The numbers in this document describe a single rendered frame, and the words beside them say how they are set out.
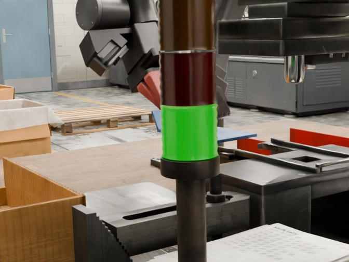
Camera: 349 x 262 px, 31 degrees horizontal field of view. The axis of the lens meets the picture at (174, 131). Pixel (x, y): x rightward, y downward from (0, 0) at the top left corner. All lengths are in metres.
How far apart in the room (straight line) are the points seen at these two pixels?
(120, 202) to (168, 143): 0.39
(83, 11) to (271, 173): 0.42
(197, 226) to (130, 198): 0.39
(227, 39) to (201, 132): 0.28
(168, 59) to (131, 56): 0.55
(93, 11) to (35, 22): 10.94
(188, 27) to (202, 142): 0.07
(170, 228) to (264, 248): 0.08
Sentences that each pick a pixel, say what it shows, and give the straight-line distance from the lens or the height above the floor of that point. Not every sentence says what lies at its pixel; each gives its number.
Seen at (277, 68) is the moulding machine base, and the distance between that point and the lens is 7.83.
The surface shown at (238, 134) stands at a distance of 0.83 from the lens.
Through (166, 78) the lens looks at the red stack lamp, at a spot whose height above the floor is 1.10.
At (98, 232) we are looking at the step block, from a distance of 0.52.
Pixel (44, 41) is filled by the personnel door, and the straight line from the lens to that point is 11.90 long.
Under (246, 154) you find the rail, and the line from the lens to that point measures 0.73.
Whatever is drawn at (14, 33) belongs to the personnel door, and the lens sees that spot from 11.74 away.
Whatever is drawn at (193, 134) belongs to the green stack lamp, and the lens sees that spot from 0.40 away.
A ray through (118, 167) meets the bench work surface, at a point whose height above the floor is 0.90.
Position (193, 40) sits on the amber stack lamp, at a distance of 0.39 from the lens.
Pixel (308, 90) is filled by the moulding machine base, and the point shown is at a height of 0.33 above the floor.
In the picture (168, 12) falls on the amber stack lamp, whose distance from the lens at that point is 0.40.
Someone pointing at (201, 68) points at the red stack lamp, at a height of 1.11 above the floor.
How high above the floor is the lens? 1.14
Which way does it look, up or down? 9 degrees down
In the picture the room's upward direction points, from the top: 2 degrees counter-clockwise
